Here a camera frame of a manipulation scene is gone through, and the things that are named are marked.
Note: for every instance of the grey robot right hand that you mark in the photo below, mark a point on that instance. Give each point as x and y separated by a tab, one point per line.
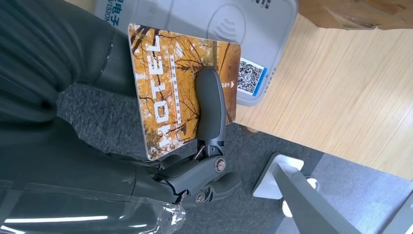
64	181

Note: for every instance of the grey kiosk stand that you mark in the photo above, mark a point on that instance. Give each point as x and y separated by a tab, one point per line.
306	200

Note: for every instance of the brown cardboard divider tray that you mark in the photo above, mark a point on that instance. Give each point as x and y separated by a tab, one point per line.
355	13

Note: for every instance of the dark grey floor rug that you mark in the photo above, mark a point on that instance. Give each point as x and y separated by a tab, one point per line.
251	145

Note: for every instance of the white card reader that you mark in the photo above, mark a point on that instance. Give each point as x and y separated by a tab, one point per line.
193	16

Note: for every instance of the white round floor base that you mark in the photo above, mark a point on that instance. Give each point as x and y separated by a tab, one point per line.
313	183

